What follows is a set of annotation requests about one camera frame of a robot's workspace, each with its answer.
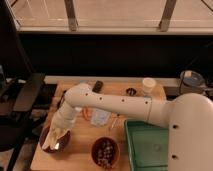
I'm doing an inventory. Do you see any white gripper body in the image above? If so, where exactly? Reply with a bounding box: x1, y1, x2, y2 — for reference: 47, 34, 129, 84
51, 106, 79, 130

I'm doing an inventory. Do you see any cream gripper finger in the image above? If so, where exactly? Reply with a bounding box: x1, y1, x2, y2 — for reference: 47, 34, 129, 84
42, 128, 68, 150

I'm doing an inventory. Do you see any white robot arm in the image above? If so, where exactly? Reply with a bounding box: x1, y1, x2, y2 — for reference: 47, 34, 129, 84
42, 83, 213, 171

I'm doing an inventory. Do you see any purple bowl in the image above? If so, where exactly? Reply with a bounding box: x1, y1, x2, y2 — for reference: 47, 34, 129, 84
39, 123, 72, 154

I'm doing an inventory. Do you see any red-brown bowl with contents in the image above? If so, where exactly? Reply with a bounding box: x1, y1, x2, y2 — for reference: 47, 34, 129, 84
91, 137, 120, 171

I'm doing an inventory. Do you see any orange carrot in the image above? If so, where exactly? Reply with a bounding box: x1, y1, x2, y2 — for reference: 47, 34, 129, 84
82, 107, 91, 120

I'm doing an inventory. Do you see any light blue cloth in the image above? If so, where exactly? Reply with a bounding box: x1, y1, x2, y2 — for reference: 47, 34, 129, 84
90, 108, 111, 127

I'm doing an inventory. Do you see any black rectangular device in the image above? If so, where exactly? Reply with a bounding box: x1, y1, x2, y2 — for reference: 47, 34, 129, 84
92, 80, 103, 93

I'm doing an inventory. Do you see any metal spoon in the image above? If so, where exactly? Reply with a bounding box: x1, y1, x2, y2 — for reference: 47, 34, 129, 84
109, 114, 120, 131

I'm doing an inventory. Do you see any black office chair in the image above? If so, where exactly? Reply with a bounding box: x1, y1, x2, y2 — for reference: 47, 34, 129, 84
0, 0, 47, 171

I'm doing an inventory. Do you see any small dark metal cup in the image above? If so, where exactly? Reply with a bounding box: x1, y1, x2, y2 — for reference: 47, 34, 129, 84
126, 87, 137, 96

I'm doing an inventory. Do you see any green plastic tray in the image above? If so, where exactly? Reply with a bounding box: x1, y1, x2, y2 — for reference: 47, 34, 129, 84
124, 120, 168, 171

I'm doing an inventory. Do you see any white cup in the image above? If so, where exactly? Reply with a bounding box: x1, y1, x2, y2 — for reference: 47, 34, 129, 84
142, 78, 156, 96

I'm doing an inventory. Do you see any round grey dish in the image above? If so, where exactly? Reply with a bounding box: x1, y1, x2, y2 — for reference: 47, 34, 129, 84
180, 70, 205, 87

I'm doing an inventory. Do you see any black handled utensil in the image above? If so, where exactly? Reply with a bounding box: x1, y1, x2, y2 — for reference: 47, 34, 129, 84
57, 90, 66, 108

